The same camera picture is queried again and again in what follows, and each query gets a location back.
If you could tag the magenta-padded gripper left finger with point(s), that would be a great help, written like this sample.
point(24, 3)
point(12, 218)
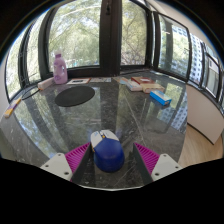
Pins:
point(76, 159)

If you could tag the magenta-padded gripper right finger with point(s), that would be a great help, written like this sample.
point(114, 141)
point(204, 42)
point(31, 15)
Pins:
point(149, 159)

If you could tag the blue and white computer mouse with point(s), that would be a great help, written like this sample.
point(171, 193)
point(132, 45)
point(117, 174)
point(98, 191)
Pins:
point(108, 155)

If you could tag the round black mouse pad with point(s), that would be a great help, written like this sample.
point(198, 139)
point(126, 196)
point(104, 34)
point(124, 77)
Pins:
point(74, 96)

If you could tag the beige book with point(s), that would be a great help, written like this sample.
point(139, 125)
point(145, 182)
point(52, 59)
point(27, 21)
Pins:
point(153, 88)

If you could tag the white framed card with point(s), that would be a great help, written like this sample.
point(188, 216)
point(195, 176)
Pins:
point(78, 81)

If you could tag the small beige cardboard box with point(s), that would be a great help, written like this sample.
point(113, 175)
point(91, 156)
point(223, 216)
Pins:
point(45, 83)

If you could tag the printed paper leaflet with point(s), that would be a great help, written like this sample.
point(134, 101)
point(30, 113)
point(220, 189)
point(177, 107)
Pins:
point(100, 79)

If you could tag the thin colourful booklet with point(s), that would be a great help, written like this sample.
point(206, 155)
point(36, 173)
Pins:
point(120, 80)

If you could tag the purple plastic bottle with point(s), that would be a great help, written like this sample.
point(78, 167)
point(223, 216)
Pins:
point(60, 70)

